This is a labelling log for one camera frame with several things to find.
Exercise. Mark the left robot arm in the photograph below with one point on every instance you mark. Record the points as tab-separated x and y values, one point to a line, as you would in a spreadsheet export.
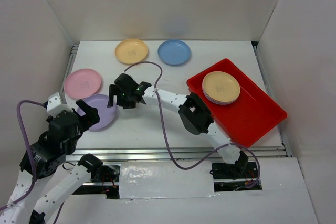
41	160

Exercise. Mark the white foam board cover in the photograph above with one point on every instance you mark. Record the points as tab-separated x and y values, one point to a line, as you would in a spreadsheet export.
154	180

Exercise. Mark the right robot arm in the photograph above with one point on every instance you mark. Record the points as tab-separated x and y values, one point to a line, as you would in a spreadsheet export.
196	118

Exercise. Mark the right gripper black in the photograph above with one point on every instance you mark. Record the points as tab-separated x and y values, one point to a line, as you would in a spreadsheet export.
115	90

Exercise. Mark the yellow plastic plate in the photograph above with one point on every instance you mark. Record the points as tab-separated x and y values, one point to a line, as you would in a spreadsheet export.
220	86
131	51

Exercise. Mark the yellow plastic plate front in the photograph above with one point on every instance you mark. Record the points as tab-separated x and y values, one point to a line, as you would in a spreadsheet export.
220	86

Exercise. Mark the red plastic bin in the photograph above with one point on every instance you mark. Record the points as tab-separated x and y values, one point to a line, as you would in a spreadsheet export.
251	116

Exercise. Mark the purple plastic plate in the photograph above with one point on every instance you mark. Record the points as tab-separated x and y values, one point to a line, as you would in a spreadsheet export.
219	102
106	114

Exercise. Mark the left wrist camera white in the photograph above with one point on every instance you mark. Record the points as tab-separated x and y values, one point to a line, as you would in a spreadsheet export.
56	104

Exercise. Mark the pink plastic plate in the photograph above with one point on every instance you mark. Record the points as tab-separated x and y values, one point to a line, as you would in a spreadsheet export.
82	83

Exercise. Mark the aluminium table frame rail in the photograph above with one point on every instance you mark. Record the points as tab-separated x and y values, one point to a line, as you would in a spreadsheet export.
161	154

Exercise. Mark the yellow plastic plate rear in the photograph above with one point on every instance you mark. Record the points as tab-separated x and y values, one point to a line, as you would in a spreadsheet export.
131	51

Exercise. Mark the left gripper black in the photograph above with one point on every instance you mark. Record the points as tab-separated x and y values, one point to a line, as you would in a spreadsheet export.
91	116

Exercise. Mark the blue plastic plate rear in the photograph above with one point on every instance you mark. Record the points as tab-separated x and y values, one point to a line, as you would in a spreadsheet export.
174	52

